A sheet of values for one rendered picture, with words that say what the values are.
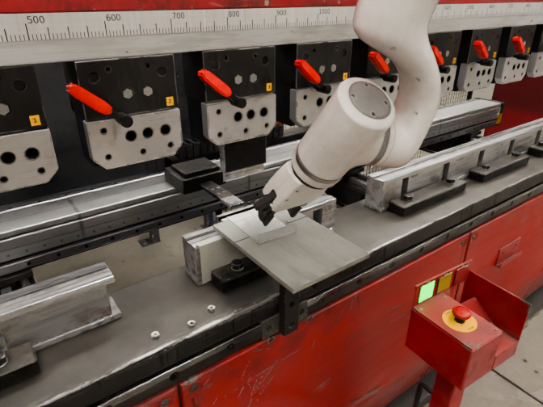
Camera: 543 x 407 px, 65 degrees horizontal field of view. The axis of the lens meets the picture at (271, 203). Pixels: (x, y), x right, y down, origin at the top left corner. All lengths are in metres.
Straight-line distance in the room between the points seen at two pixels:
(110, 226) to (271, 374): 0.51
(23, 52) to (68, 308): 0.42
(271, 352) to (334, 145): 0.55
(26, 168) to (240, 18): 0.41
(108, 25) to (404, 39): 0.41
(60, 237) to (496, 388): 1.71
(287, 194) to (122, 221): 0.52
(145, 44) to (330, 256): 0.46
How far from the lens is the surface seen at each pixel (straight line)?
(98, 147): 0.71
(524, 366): 2.22
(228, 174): 0.88
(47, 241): 1.05
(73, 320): 0.85
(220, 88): 0.73
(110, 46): 0.70
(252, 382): 1.00
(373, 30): 0.54
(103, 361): 0.81
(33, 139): 0.69
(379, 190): 1.21
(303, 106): 0.89
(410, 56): 0.56
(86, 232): 1.07
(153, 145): 0.74
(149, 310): 0.88
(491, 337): 1.04
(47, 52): 0.68
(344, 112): 0.54
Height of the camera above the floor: 1.42
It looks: 26 degrees down
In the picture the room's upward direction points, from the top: straight up
